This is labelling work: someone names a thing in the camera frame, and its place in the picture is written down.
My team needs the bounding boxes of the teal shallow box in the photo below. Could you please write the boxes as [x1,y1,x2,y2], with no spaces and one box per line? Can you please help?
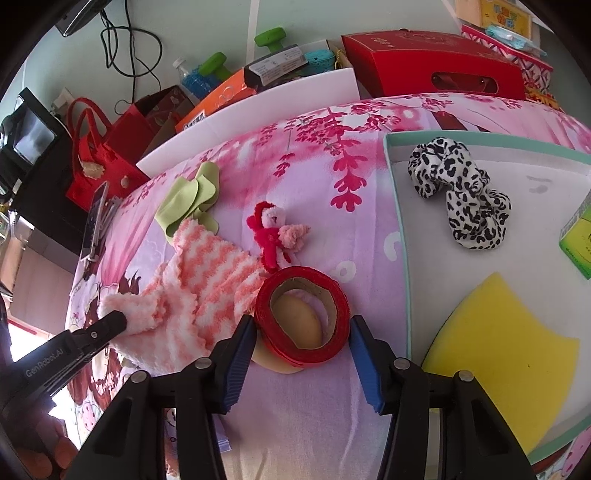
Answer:
[383,131,591,467]

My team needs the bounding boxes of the black cabinet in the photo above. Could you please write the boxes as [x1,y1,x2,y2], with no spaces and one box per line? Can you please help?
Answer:
[14,152,88,241]

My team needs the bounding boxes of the white storage box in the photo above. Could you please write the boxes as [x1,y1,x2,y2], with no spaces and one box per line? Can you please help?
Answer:
[136,39,361,178]

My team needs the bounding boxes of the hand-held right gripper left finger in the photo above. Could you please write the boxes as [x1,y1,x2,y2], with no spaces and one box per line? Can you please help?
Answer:
[65,315,257,480]

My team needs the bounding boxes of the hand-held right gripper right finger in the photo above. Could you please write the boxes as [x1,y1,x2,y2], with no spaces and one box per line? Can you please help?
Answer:
[349,315,539,480]

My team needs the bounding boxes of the smartphone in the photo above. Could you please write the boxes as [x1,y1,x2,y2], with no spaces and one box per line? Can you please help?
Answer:
[79,181,110,261]

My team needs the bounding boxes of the red white patterned box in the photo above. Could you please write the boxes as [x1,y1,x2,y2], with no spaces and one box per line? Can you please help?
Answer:
[462,24,555,97]

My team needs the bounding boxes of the yellow green sponge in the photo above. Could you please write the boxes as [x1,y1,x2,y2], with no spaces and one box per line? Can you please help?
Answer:
[421,271,580,455]

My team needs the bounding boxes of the red pink plush toy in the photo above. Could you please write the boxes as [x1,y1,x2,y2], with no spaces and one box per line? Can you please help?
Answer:
[246,200,312,273]

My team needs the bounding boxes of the grey black box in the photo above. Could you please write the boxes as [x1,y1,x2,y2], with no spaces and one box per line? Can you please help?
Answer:
[243,44,308,88]

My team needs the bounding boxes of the black white spotted scrunchie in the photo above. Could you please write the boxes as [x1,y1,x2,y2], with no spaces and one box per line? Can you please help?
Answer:
[407,137,512,251]

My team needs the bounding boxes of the blue liquid plastic bottle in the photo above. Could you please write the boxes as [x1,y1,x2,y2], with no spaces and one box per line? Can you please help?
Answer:
[172,58,208,100]

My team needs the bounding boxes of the light green cloth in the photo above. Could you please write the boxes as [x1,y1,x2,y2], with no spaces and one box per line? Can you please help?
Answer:
[154,161,221,238]

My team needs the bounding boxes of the person's left hand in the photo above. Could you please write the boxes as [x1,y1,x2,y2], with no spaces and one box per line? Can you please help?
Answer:
[18,406,81,472]

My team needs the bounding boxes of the brown wooden cabinet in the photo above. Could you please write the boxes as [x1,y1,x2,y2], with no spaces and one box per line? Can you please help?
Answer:
[0,222,75,333]

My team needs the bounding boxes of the black wall device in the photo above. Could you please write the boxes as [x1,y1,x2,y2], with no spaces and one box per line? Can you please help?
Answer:
[55,0,114,38]

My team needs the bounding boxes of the orange carton box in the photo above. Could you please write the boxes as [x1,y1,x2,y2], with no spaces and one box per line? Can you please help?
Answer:
[174,68,257,134]

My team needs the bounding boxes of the red felt handbag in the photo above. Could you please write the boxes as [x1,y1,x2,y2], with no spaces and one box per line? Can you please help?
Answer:
[65,97,151,213]

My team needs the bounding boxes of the black glossy appliance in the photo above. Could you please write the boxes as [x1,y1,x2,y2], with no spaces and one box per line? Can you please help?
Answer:
[0,88,70,195]

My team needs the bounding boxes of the red tape roll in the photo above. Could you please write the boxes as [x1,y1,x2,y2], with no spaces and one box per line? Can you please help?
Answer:
[255,265,352,367]

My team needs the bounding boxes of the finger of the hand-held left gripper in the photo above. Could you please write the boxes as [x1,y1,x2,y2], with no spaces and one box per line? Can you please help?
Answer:
[68,310,129,357]

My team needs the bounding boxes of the black cable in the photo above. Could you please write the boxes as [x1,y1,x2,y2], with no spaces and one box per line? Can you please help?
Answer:
[99,9,163,107]

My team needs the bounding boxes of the large red gift box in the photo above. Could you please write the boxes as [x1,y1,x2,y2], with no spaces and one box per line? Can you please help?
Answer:
[342,30,527,100]

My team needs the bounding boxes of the pink white fluffy towel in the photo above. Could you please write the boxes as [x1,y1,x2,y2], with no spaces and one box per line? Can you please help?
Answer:
[98,217,278,374]

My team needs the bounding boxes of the dark red paper bag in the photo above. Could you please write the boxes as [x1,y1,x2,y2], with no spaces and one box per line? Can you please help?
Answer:
[105,85,197,164]

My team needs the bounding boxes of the green tissue packet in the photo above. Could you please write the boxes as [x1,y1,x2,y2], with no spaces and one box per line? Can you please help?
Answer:
[558,189,591,280]

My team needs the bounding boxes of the green dumbbell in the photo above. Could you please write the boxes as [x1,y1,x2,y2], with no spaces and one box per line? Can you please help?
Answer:
[198,52,228,77]
[255,28,289,58]

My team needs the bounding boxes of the white wall socket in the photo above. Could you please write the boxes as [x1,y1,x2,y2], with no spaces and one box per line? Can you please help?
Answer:
[48,88,77,116]

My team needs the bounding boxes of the blue wipes packet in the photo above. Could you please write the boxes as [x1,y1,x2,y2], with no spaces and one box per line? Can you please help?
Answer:
[485,24,548,56]

